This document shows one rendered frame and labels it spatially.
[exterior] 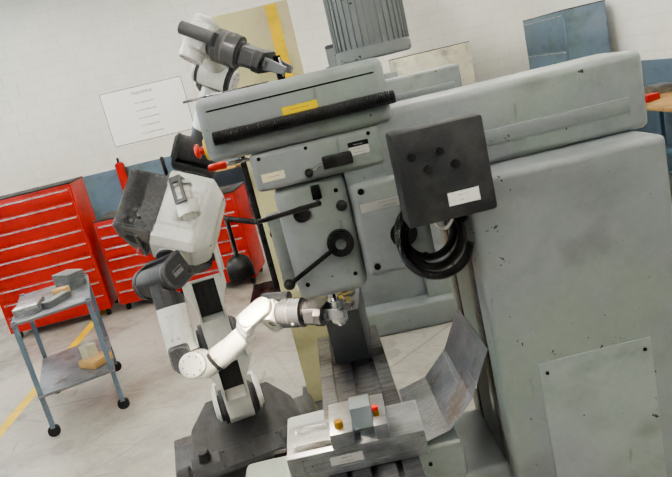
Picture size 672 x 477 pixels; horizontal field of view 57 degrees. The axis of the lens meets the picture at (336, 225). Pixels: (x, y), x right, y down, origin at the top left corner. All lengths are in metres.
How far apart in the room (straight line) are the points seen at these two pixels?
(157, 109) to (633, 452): 9.79
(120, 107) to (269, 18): 7.84
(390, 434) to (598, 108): 0.97
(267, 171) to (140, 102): 9.46
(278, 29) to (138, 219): 1.69
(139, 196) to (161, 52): 8.94
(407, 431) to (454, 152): 0.70
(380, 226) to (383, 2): 0.55
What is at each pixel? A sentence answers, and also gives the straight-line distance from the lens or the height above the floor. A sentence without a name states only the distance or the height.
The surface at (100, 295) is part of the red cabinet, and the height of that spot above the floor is 0.25.
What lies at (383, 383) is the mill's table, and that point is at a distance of 1.98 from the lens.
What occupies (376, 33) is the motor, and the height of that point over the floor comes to 1.94.
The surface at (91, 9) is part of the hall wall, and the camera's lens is 11.21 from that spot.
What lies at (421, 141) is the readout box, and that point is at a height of 1.70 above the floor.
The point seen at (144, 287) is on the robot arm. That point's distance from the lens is 1.95.
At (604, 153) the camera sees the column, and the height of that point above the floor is 1.55.
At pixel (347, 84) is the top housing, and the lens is 1.53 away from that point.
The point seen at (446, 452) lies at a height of 0.82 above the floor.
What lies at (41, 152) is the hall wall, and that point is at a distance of 11.54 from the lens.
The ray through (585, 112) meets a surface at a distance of 1.71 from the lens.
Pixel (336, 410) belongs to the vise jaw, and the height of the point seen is 1.04.
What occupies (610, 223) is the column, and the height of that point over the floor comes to 1.37.
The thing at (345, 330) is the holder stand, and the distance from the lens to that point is 2.11.
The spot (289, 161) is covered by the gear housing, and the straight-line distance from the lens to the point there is 1.55.
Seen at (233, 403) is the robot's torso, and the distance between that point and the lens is 2.58.
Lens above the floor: 1.87
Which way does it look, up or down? 13 degrees down
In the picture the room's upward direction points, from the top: 13 degrees counter-clockwise
